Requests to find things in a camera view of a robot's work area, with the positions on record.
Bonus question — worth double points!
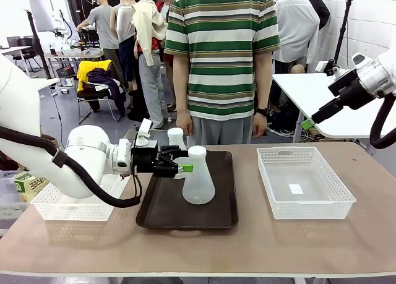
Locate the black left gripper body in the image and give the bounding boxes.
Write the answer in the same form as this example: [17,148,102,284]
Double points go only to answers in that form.
[131,146,162,177]

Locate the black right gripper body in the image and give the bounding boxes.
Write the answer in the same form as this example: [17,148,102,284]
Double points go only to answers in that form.
[327,67,377,110]

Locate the translucent white conical flask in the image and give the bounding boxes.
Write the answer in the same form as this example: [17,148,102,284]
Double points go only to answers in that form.
[181,145,217,205]
[167,127,187,152]

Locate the person's right forearm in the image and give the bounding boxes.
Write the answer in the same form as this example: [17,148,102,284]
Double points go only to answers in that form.
[173,53,193,111]

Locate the person's left forearm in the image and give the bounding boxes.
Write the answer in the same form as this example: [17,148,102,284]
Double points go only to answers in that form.
[254,50,273,110]

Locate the person's right hand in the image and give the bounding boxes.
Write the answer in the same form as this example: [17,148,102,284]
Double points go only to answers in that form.
[175,109,193,136]

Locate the person's left hand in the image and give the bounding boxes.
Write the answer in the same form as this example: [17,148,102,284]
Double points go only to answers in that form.
[252,113,267,139]

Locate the white side table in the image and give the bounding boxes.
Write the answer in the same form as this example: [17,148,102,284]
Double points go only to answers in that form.
[271,72,396,144]

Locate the dark brown plastic tray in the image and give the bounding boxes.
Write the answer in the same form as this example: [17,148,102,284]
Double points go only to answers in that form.
[136,150,239,232]

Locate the black light stand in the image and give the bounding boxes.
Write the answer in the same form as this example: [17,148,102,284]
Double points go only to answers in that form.
[335,0,353,68]

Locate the black metal chair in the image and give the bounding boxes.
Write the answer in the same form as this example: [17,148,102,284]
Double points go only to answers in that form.
[77,88,123,126]

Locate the mannequin in white shirt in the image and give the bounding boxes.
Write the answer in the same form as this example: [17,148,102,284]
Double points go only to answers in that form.
[273,0,321,74]

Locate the white perforated plastic basket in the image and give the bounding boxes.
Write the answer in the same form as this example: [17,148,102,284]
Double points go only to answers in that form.
[256,147,357,220]
[30,181,114,222]

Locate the dark purple clothes pile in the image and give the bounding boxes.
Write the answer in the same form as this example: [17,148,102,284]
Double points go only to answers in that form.
[86,67,126,114]

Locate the person in striped shirt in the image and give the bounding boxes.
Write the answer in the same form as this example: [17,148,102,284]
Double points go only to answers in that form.
[163,0,281,145]

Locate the yellow cloth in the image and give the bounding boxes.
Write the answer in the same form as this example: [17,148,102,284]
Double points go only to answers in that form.
[76,60,114,93]

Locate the green and white carton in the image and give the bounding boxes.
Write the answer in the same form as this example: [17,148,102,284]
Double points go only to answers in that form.
[14,171,50,203]

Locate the mannequin in beige shirt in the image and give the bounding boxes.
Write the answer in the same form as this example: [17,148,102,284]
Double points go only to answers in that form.
[129,0,170,130]

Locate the cluttered background work table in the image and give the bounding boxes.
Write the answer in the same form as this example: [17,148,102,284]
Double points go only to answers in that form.
[45,47,105,80]

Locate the mannequin in white tank top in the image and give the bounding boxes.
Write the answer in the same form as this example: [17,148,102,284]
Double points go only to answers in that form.
[110,0,139,90]

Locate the man in grey t-shirt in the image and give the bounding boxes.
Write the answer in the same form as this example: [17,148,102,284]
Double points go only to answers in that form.
[76,0,124,90]

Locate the clear plastic container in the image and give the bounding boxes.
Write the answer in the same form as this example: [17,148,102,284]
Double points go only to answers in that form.
[0,169,32,232]

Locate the black panel stand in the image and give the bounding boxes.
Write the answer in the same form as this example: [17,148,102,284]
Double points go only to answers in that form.
[26,10,52,79]

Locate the white office desk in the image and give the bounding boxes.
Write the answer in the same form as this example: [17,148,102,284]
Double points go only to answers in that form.
[0,45,33,77]

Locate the white reflector panel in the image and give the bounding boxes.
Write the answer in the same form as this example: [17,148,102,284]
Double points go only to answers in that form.
[28,0,56,33]

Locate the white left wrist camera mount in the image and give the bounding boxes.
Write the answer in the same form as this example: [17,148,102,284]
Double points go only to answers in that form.
[135,118,157,149]

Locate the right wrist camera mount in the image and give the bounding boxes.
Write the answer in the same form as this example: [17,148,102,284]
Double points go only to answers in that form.
[315,59,349,78]

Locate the white cable bundle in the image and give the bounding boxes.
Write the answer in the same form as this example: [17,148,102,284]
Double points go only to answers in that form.
[267,123,310,141]

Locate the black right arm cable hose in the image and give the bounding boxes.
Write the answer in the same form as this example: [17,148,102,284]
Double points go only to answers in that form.
[369,93,396,149]

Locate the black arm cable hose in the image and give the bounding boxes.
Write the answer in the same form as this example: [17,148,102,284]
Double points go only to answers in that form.
[369,93,396,149]
[0,126,143,208]

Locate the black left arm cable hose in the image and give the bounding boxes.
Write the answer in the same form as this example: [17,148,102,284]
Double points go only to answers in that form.
[0,126,143,208]

